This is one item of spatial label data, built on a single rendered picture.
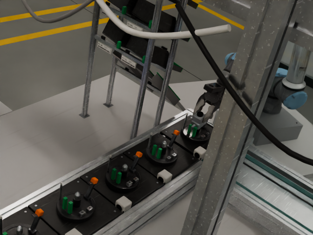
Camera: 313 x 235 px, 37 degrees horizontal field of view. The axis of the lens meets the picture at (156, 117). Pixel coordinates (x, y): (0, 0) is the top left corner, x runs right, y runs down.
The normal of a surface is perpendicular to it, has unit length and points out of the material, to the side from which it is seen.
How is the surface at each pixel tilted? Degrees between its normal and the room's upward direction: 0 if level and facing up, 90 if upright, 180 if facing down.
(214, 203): 90
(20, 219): 0
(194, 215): 90
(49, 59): 0
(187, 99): 0
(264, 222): 90
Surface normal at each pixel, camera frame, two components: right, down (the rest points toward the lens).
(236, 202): -0.64, 0.33
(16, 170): 0.18, -0.81
